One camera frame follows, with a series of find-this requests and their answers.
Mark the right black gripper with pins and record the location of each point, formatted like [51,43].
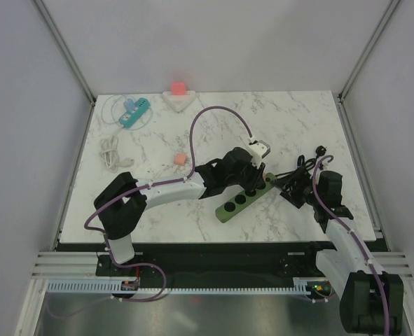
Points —
[301,178]

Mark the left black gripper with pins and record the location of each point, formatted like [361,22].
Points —
[256,173]

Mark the green power strip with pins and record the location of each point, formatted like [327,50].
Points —
[243,200]

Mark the orange plug adapter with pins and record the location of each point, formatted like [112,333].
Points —
[180,159]

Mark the white triangular socket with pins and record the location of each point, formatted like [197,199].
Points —
[179,102]

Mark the red plug adapter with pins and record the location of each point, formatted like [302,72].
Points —
[178,88]

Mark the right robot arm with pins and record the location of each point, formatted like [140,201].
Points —
[371,299]

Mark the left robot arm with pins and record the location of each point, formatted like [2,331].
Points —
[122,203]

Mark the light blue plug adapter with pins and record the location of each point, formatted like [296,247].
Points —
[129,104]

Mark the teal power strip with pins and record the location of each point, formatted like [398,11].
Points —
[129,118]

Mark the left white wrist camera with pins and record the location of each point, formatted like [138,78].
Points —
[258,150]

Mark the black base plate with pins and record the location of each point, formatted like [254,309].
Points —
[279,259]

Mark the white slotted cable duct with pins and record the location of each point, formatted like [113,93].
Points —
[297,286]

